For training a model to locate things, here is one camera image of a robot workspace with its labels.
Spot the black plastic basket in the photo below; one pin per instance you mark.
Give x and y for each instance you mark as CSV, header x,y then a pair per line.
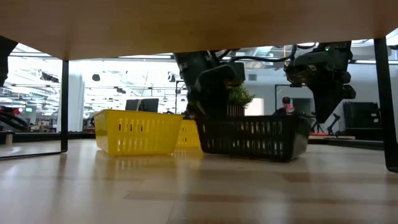
x,y
255,121

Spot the black metal gantry frame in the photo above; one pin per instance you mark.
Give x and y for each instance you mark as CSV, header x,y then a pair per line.
x,y
276,99
176,93

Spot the grey wall vent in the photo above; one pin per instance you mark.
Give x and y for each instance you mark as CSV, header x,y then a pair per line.
x,y
252,77

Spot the wooden shelf with black legs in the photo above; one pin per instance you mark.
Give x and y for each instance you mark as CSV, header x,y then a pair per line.
x,y
199,25

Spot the white standing panel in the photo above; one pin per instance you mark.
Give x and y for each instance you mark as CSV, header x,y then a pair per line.
x,y
256,107

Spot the green plant in ribbed pot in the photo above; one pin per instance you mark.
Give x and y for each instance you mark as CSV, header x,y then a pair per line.
x,y
241,96

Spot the dark machine with red light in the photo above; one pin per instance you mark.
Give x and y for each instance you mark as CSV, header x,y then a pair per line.
x,y
11,119

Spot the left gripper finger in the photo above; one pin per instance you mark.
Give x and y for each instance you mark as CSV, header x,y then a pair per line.
x,y
217,105
193,109

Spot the person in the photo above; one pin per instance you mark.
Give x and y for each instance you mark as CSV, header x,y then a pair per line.
x,y
285,107

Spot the black background robot arm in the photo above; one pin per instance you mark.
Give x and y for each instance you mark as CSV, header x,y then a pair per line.
x,y
332,123

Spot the black stacked furniture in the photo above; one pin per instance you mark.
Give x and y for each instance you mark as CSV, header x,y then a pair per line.
x,y
362,115

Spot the long ceiling strip light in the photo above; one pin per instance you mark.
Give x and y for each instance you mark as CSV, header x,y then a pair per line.
x,y
144,57
365,61

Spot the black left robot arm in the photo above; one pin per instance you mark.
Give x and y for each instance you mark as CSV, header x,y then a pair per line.
x,y
4,56

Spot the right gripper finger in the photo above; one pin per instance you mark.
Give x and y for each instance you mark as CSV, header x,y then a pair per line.
x,y
332,104
320,105

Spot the black computer monitor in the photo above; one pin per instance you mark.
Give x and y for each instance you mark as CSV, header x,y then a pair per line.
x,y
150,105
132,105

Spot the yellow plastic basket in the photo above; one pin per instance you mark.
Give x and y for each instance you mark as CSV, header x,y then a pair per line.
x,y
105,130
189,135

